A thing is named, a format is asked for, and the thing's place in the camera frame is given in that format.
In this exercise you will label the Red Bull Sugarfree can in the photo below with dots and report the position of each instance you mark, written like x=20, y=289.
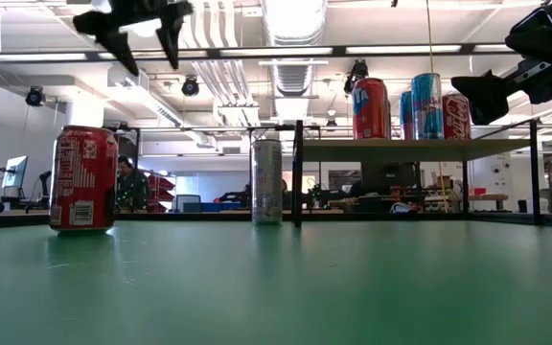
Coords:
x=427, y=108

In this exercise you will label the black aluminium table frame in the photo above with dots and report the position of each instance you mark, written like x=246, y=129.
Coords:
x=199, y=216

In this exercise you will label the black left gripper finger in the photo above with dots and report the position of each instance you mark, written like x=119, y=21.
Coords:
x=174, y=29
x=108, y=31

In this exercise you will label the black ceiling dome camera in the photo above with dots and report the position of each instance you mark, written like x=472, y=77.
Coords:
x=35, y=96
x=358, y=69
x=190, y=87

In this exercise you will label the green table mat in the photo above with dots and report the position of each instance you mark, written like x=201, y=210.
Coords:
x=257, y=297

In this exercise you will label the computer monitor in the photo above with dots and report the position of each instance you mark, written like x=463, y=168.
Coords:
x=15, y=172

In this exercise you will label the red Coca-Cola can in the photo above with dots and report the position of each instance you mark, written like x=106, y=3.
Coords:
x=82, y=182
x=457, y=120

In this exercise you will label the raised wooden shelf platform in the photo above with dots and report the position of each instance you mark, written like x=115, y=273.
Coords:
x=298, y=191

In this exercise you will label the white slim can black top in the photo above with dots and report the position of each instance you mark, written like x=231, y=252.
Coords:
x=266, y=182

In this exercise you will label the red storage bins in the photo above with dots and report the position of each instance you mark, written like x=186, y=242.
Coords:
x=162, y=191

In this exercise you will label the blue Red Bull can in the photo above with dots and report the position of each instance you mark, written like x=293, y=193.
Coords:
x=405, y=117

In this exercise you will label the person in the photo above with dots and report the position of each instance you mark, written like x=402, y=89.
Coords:
x=132, y=189

